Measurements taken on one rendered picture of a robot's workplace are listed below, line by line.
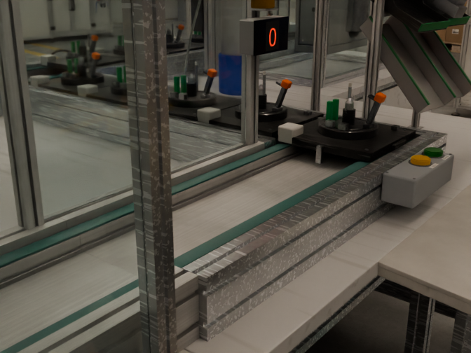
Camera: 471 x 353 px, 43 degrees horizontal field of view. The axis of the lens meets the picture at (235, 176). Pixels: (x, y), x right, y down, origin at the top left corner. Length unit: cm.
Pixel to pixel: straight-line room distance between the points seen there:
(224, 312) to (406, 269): 35
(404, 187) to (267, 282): 39
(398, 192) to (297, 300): 37
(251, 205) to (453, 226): 41
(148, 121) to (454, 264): 68
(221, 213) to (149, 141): 51
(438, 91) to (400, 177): 54
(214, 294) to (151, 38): 38
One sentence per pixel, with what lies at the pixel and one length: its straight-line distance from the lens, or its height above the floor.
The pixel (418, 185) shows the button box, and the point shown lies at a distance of 122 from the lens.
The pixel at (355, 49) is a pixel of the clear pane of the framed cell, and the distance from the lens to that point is 273.
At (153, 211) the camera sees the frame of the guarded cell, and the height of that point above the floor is 111.
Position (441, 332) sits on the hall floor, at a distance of 253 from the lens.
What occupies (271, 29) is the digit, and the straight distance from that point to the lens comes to 130.
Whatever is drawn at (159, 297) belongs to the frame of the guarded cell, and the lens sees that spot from 70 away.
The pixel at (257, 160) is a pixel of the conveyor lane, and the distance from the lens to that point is 132.
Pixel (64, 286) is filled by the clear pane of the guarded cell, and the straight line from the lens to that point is 61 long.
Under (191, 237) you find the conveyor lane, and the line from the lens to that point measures 102.
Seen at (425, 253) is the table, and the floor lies 86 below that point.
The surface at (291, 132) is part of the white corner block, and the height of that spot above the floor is 98.
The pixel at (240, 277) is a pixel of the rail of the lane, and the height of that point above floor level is 93.
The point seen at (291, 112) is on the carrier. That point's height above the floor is 97.
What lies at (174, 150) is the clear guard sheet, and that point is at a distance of 119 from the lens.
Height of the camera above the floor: 136
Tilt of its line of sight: 20 degrees down
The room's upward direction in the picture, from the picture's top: straight up
